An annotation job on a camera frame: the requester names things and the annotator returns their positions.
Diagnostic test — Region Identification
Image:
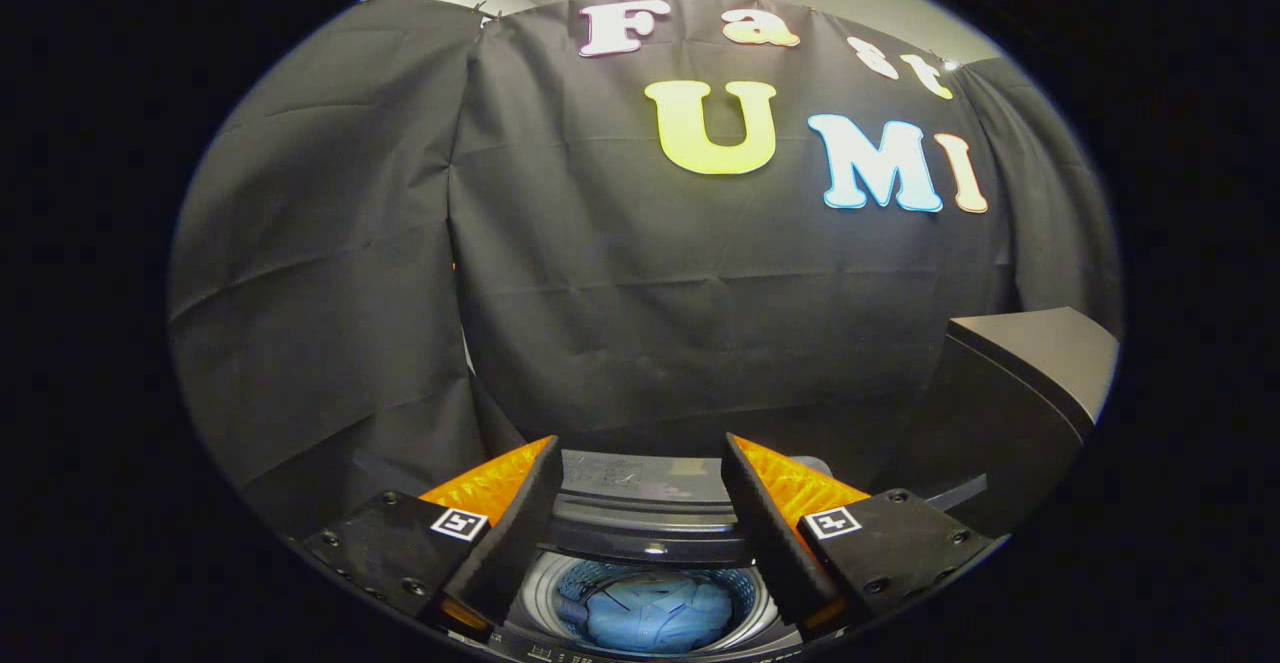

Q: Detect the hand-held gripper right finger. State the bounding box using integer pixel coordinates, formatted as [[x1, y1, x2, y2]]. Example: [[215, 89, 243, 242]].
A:
[[721, 432, 1009, 643]]

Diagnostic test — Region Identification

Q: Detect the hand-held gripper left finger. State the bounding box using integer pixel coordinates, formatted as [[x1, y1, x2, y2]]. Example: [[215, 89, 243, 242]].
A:
[[300, 434, 566, 643]]

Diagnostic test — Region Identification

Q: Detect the black backdrop cloth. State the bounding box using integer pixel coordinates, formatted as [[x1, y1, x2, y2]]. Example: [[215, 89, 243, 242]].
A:
[[168, 0, 1126, 544]]

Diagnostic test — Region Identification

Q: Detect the grey washing machine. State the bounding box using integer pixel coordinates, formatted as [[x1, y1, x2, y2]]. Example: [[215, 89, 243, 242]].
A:
[[490, 543, 807, 663]]

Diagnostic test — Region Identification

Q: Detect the light blue polo shirt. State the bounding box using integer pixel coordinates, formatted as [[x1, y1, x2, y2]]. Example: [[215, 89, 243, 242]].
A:
[[555, 568, 737, 656]]

